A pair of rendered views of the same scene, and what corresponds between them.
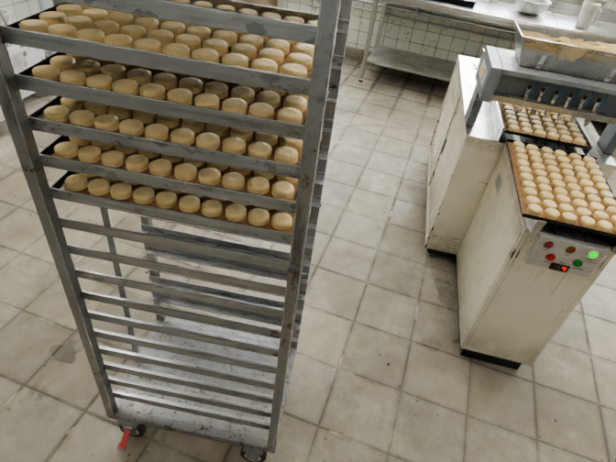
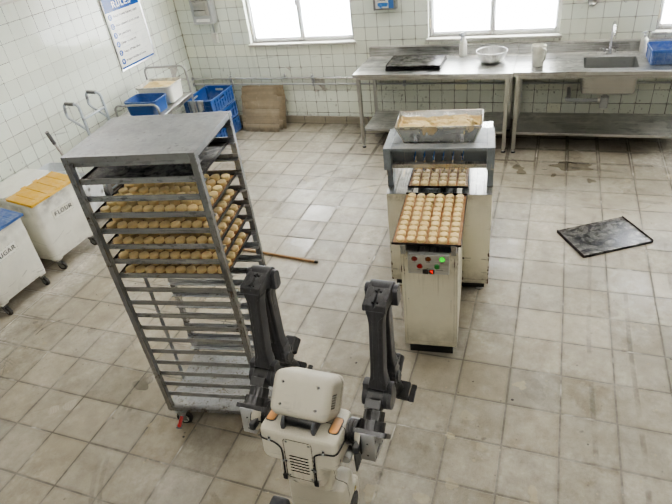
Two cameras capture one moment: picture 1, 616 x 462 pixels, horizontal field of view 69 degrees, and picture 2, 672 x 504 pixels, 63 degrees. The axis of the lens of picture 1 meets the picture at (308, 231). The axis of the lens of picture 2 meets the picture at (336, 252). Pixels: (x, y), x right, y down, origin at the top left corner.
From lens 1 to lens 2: 1.82 m
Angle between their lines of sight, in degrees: 10
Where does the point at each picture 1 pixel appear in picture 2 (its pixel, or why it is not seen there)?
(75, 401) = (150, 409)
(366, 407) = not seen: hidden behind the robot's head
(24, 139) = (106, 253)
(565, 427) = (479, 384)
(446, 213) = (396, 249)
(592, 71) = (449, 138)
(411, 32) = (404, 94)
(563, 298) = (446, 292)
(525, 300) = (425, 298)
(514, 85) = (406, 155)
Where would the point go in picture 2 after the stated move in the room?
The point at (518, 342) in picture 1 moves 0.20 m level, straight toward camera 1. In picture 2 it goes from (438, 330) to (420, 348)
